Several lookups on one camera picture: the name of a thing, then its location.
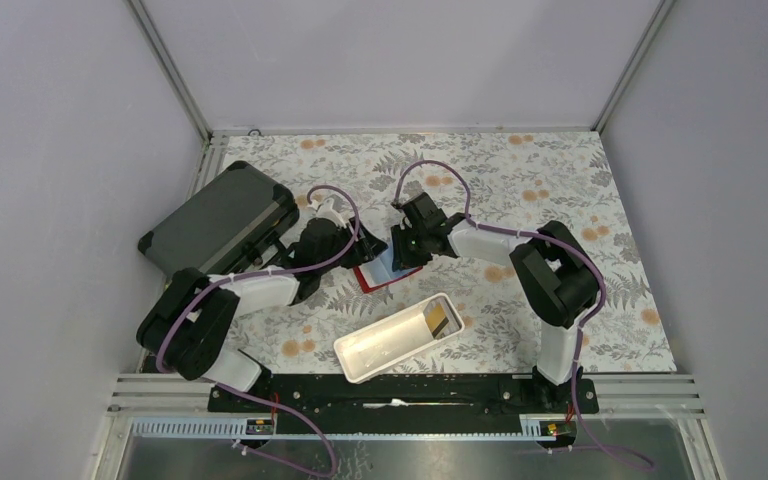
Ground gold credit card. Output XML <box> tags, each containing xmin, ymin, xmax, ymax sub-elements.
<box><xmin>423</xmin><ymin>303</ymin><xmax>460</xmax><ymax>340</ymax></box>

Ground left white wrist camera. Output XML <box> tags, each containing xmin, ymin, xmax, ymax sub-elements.
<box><xmin>310</xmin><ymin>198</ymin><xmax>348</xmax><ymax>228</ymax></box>

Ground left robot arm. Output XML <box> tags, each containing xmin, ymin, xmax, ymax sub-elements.
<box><xmin>136</xmin><ymin>218</ymin><xmax>387</xmax><ymax>411</ymax></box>

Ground white plastic tray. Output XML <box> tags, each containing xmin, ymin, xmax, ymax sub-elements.
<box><xmin>333</xmin><ymin>293</ymin><xmax>466</xmax><ymax>384</ymax></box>

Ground floral table mat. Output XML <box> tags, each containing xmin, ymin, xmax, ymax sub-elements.
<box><xmin>200</xmin><ymin>132</ymin><xmax>676</xmax><ymax>373</ymax></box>

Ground red card holder wallet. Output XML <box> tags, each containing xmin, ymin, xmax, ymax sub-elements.
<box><xmin>353</xmin><ymin>250</ymin><xmax>421</xmax><ymax>294</ymax></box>

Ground black hard case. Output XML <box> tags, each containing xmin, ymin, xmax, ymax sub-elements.
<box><xmin>137</xmin><ymin>161</ymin><xmax>300</xmax><ymax>276</ymax></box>

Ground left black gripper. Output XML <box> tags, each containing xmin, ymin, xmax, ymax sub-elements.
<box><xmin>316</xmin><ymin>216</ymin><xmax>386</xmax><ymax>275</ymax></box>

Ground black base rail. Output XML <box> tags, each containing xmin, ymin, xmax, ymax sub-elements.
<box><xmin>112</xmin><ymin>372</ymin><xmax>697</xmax><ymax>444</ymax></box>

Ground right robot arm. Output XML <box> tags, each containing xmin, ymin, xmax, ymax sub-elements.
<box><xmin>391</xmin><ymin>193</ymin><xmax>605</xmax><ymax>412</ymax></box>

